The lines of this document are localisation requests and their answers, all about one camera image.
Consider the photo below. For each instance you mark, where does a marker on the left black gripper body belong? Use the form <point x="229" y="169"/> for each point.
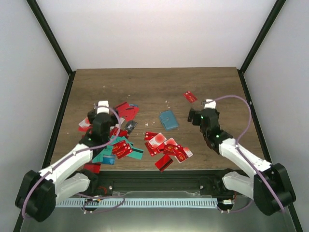
<point x="92" y="117"/>

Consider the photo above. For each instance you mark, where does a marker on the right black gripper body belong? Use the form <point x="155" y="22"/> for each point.
<point x="203" y="128"/>

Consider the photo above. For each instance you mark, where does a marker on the teal leather card holder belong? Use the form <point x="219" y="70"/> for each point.
<point x="168" y="120"/>

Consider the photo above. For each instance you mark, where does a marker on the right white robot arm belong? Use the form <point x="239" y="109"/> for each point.
<point x="267" y="184"/>

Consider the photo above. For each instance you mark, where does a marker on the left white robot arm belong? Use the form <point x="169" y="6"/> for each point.
<point x="41" y="191"/>

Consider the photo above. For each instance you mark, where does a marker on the white red card left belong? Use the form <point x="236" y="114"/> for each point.
<point x="84" y="125"/>

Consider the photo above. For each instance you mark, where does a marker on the red card far right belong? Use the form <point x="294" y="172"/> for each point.
<point x="190" y="96"/>

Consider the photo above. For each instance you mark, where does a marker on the red card top pile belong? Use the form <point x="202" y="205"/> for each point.
<point x="121" y="107"/>

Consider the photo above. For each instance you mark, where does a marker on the black card centre left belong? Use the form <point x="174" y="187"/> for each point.
<point x="130" y="126"/>

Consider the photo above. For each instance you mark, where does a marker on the red gold card pile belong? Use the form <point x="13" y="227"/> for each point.
<point x="171" y="149"/>
<point x="121" y="149"/>

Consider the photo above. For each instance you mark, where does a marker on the teal card front left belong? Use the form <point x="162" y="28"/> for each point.
<point x="106" y="151"/>

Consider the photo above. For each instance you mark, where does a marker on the white red card right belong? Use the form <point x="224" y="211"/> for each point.
<point x="187" y="152"/>

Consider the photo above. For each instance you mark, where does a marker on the blue card front left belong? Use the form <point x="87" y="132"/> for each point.
<point x="108" y="159"/>

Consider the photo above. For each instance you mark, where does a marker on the red gold card right pile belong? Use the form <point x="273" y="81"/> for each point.
<point x="171" y="149"/>

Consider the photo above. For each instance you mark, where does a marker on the white red circle card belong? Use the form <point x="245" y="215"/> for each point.
<point x="157" y="140"/>

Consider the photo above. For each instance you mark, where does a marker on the dark red card table edge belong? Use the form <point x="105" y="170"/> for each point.
<point x="93" y="167"/>

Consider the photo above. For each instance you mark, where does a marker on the teal card with stripe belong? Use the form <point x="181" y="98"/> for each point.
<point x="136" y="153"/>

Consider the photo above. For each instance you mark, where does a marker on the red VIP card centre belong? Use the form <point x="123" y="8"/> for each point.
<point x="149" y="135"/>

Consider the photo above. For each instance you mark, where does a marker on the red striped card table edge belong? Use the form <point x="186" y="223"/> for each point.
<point x="163" y="163"/>

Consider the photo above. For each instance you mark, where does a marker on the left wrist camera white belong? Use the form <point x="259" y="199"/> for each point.
<point x="102" y="107"/>

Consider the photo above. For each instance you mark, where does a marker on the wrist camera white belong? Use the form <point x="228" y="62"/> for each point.
<point x="208" y="104"/>
<point x="102" y="107"/>

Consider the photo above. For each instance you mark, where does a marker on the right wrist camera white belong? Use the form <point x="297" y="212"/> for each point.
<point x="208" y="104"/>

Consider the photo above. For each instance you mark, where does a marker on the light blue slotted cable duct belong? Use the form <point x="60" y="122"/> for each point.
<point x="142" y="203"/>

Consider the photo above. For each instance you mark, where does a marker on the black frame post left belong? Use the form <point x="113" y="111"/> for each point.
<point x="34" y="6"/>

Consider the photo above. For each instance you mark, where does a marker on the black frame post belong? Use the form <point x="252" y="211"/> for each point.
<point x="34" y="6"/>
<point x="278" y="5"/>

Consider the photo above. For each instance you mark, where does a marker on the black frame post right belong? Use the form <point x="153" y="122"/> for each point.
<point x="278" y="5"/>

